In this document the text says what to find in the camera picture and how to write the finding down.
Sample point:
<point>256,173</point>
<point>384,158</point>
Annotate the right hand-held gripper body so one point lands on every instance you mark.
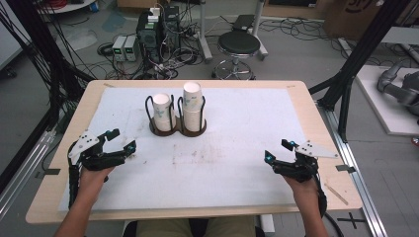
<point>303,168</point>

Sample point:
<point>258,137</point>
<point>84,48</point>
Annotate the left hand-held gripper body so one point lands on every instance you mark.
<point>95,159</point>

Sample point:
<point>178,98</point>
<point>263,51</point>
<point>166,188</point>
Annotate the stack of white paper cups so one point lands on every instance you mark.
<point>162,112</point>
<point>192,105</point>

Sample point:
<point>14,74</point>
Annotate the person's right hand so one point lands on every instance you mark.
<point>304,191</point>

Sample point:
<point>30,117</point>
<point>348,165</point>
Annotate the person's left hand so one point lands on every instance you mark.
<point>92,182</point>

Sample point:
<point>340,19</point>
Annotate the wooden table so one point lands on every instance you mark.
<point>319,131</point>

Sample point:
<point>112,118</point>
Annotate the white table mat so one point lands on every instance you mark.
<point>230,164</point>

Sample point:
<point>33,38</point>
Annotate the thin wooden stick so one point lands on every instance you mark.
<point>336,194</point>

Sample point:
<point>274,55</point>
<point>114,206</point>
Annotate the black tape strip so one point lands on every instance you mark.
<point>346,168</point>
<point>49,172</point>

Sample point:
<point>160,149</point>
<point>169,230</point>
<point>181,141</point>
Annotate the black tape cross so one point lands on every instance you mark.
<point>351,220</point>

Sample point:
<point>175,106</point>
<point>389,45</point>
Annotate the grey power supply unit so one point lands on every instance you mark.
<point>118,48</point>
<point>131,48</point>

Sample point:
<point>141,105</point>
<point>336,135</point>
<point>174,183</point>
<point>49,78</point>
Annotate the person's khaki trousers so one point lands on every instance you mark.
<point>164,228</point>

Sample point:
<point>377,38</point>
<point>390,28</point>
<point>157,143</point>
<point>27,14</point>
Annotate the white floor board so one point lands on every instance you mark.
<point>382,108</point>

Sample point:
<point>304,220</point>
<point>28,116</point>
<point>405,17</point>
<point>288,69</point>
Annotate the black computer tower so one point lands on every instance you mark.
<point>148,39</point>
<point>171,26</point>

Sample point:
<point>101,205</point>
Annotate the black round stool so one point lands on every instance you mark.
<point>238,44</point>

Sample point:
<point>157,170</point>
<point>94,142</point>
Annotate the white power strip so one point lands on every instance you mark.
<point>153,14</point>

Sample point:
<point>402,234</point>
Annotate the black laptop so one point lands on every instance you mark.
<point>243,22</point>

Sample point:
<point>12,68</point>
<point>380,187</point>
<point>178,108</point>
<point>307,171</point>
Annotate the white round table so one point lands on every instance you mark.
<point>66,6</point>

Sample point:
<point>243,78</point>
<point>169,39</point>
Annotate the cardboard box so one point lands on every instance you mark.
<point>349,19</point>

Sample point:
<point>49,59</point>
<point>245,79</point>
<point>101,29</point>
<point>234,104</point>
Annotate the aluminium rail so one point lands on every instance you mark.
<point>355,184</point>
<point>23,174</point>

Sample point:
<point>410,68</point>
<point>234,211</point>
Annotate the black metal frame post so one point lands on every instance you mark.
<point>42,49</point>
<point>359,56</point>

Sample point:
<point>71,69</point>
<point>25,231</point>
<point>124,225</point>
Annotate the white table leg frame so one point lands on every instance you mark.
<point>258,33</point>
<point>205,33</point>

